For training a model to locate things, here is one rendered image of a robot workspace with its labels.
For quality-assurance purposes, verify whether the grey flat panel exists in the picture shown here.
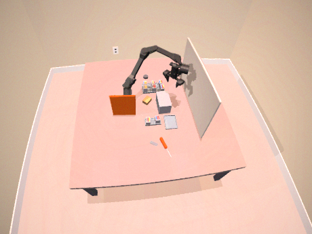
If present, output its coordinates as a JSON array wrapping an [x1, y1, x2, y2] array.
[[180, 38, 222, 138]]

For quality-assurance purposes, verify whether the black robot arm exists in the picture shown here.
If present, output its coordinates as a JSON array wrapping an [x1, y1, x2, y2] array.
[[122, 45, 189, 95]]

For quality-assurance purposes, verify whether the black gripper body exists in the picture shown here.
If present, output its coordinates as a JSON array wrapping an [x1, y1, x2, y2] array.
[[163, 69, 184, 86]]

